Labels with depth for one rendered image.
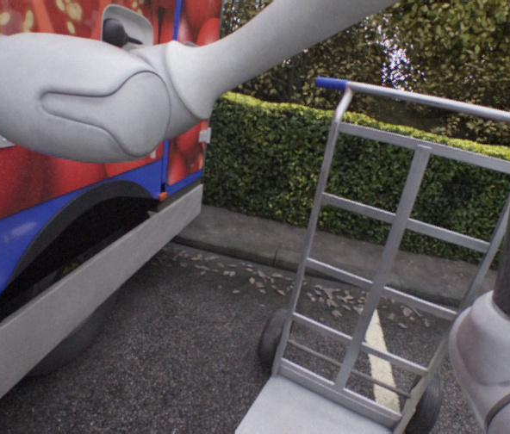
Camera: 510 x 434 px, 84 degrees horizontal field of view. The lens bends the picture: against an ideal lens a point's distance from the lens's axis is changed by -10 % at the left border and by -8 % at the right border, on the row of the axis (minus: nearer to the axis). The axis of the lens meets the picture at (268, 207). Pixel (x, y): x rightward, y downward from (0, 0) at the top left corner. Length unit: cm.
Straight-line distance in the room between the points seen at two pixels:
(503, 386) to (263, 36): 55
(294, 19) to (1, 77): 24
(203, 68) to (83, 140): 17
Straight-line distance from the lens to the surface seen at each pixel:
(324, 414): 145
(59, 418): 142
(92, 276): 124
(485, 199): 298
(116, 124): 25
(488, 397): 58
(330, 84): 111
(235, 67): 37
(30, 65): 28
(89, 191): 108
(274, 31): 33
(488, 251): 105
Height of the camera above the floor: 114
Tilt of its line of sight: 20 degrees down
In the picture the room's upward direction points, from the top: 10 degrees clockwise
